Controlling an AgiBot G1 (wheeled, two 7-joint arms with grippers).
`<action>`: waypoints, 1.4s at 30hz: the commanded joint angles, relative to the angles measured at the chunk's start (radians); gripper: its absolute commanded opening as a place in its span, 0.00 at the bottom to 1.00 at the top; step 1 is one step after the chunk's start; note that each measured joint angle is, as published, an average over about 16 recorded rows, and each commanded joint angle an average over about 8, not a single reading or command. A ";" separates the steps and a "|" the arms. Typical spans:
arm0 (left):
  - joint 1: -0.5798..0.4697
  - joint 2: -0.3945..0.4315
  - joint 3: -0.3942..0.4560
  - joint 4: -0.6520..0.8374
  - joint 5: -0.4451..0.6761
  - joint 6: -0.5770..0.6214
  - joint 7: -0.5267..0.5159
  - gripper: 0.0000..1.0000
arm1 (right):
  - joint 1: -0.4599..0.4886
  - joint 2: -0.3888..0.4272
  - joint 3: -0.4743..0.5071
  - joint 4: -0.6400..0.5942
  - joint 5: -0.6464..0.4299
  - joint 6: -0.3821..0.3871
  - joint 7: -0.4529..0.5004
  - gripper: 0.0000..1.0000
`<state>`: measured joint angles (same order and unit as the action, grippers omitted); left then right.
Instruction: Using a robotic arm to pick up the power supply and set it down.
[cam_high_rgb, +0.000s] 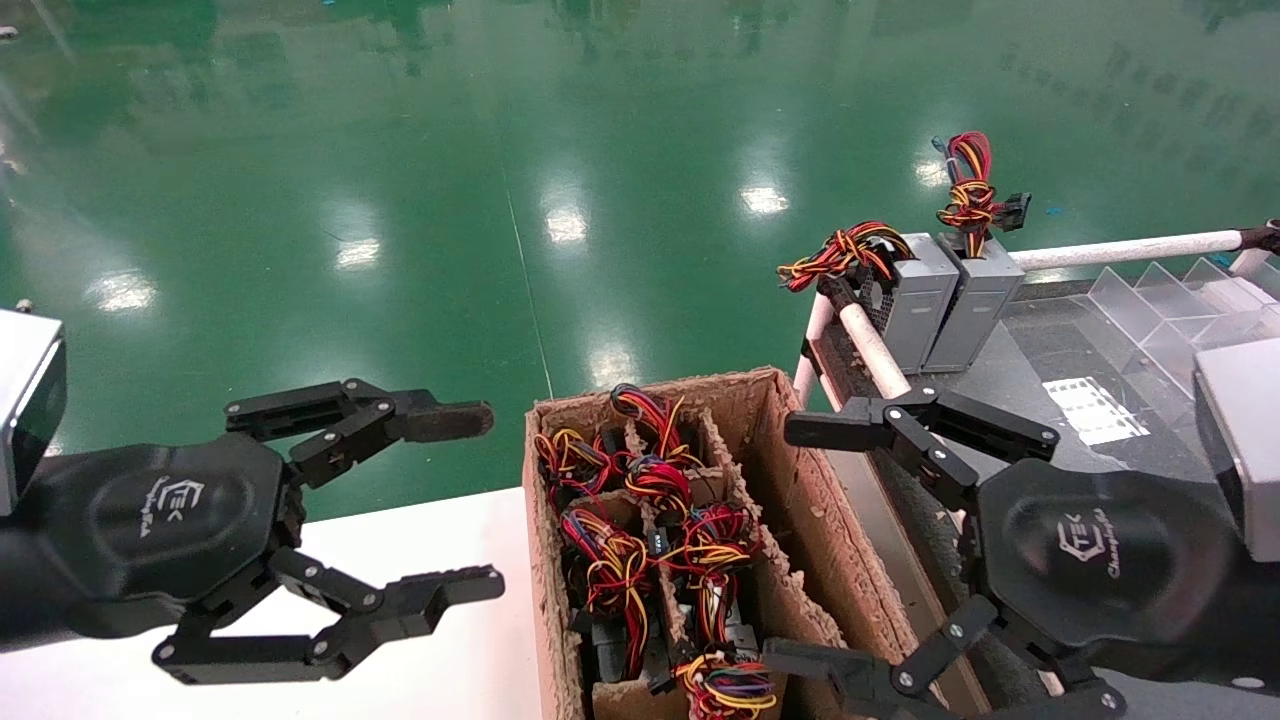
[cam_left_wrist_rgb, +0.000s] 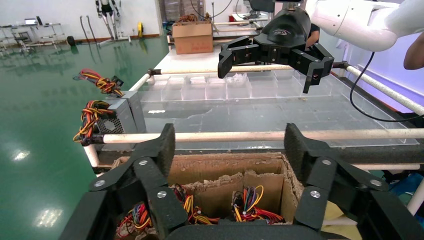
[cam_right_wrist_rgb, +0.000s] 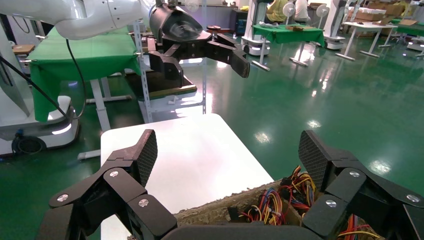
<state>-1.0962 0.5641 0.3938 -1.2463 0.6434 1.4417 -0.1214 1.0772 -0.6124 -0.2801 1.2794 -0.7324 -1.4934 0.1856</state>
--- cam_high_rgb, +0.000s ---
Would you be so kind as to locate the left wrist grey camera box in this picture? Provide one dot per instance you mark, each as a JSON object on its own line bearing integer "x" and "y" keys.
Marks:
{"x": 25, "y": 400}

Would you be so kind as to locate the brown cardboard divider box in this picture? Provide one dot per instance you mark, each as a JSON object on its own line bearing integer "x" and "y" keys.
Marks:
{"x": 800, "y": 520}

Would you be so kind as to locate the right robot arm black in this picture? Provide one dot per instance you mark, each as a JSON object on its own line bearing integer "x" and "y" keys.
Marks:
{"x": 1262, "y": 630}

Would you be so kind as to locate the black conveyor side strip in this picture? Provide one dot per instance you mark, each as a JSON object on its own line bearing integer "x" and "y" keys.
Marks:
{"x": 840, "y": 370}

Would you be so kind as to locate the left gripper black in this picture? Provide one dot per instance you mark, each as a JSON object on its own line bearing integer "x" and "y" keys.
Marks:
{"x": 170, "y": 515}

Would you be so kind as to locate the black pipe joint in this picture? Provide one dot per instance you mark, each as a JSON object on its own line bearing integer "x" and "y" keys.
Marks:
{"x": 1262, "y": 238}

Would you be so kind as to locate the white rail pipe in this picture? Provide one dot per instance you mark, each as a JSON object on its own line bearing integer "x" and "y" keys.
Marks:
{"x": 875, "y": 345}
{"x": 1120, "y": 250}
{"x": 812, "y": 340}

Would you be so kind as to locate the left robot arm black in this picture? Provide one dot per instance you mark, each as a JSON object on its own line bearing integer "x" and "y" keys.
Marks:
{"x": 15, "y": 590}

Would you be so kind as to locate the clear acrylic divider rack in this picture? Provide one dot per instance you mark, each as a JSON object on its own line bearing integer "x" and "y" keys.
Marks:
{"x": 1180, "y": 305}

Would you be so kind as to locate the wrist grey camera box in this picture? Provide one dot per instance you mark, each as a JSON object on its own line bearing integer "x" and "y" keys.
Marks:
{"x": 1245, "y": 440}
{"x": 25, "y": 400}

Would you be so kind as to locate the right wrist grey camera box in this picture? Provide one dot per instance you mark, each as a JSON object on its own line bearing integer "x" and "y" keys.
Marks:
{"x": 1245, "y": 440}

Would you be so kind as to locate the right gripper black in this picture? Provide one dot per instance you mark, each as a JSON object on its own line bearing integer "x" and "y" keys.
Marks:
{"x": 1100, "y": 560}

